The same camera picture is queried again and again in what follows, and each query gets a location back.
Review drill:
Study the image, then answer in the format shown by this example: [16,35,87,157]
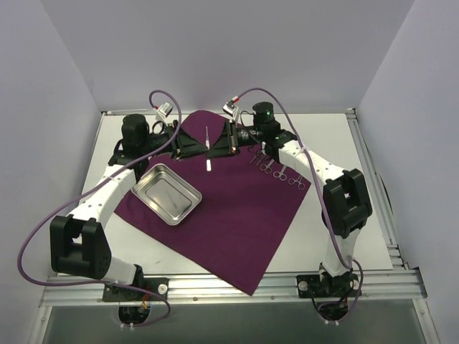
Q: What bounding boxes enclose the aluminium right rail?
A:
[346,108,410,270]

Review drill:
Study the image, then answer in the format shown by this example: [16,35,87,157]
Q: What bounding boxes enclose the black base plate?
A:
[102,277,169,302]
[295,272,361,299]

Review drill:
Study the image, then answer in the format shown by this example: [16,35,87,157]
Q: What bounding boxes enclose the steel surgical scissors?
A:
[273,166,287,181]

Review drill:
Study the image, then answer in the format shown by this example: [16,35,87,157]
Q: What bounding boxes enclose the purple cloth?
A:
[113,110,312,297]

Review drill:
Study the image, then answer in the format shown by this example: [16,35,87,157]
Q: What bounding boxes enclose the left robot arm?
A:
[49,114,209,300]

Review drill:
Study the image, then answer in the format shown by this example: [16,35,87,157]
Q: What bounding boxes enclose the aluminium front rail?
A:
[40,269,427,307]

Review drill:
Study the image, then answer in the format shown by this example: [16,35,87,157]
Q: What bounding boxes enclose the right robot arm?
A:
[207,99,372,296]

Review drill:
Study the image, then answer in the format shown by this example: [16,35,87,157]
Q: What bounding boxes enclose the steel forceps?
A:
[288,175,306,190]
[260,159,275,174]

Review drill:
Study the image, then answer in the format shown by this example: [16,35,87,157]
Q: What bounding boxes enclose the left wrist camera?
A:
[156,102,174,123]

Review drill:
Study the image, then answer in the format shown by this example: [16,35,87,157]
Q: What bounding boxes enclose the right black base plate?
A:
[295,272,361,299]

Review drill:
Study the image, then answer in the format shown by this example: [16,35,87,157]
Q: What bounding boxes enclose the steel instrument tray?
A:
[132,163,202,226]

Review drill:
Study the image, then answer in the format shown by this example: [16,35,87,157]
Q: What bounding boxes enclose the aluminium rail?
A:
[40,269,427,307]
[346,108,410,270]

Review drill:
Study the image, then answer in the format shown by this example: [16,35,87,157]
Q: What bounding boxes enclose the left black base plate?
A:
[102,277,169,302]

